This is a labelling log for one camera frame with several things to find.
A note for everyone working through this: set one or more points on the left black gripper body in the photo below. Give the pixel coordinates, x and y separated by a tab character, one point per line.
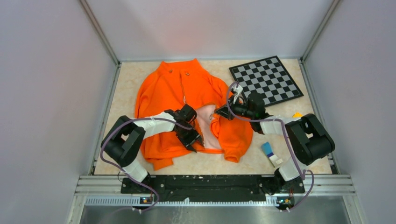
186	135

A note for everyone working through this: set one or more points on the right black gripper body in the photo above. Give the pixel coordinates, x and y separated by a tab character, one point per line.
241	109

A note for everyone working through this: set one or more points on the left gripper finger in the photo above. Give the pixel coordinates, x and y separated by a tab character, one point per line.
199	139
190	147

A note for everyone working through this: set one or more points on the orange zip-up jacket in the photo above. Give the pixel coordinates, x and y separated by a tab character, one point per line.
173	85

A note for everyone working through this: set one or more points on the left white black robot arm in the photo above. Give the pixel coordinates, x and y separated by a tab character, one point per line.
123	141

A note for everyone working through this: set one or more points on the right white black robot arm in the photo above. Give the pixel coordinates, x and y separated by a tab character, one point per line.
306	138

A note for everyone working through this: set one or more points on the black and grey checkerboard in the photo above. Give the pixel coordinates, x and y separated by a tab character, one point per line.
269	78

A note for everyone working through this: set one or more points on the blue and white box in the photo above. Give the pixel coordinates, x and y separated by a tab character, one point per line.
267	149

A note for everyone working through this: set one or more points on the yellow red toy blocks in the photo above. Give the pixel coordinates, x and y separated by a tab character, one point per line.
297	115

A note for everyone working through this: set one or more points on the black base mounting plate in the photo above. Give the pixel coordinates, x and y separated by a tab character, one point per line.
213	188

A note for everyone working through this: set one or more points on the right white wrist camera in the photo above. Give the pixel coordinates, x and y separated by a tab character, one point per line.
237	91

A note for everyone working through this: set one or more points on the aluminium frame rail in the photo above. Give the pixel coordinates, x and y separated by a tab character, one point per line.
328	199

